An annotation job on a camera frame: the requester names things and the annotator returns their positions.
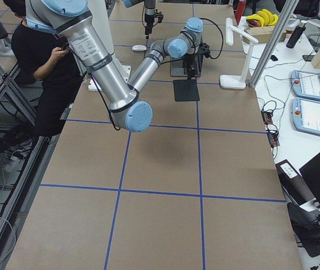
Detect person in black clothes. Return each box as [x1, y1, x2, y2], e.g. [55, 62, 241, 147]
[4, 1, 83, 137]

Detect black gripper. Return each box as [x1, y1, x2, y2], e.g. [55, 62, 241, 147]
[144, 14, 155, 40]
[183, 53, 197, 80]

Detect upper teach pendant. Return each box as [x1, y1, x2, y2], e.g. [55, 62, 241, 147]
[291, 70, 320, 101]

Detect yellow bananas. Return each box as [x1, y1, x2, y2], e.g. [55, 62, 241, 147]
[246, 9, 279, 28]

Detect lower teach pendant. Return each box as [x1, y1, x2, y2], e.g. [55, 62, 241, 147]
[291, 97, 320, 136]

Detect black mouse pad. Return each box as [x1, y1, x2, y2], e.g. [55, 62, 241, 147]
[173, 79, 200, 102]

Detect teach pendant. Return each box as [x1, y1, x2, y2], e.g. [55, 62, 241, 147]
[291, 97, 320, 136]
[291, 70, 320, 101]

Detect black camera cable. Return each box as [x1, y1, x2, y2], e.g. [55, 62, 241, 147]
[198, 17, 224, 60]

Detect red bottle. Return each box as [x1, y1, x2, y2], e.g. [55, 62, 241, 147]
[235, 0, 246, 19]

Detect cardboard box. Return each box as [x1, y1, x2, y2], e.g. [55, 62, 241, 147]
[245, 26, 275, 43]

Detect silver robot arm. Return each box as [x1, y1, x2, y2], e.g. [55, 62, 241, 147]
[123, 0, 157, 39]
[25, 1, 203, 132]

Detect black water bottle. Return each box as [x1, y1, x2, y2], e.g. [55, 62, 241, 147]
[286, 20, 306, 48]

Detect white computer mouse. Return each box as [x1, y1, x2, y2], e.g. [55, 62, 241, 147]
[132, 44, 147, 52]

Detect white desk lamp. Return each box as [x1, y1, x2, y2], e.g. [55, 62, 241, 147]
[219, 17, 259, 89]

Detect aluminium frame post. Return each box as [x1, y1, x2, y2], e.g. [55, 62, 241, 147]
[249, 0, 299, 88]

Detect grey laptop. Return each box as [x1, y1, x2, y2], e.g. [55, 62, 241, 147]
[170, 56, 203, 77]

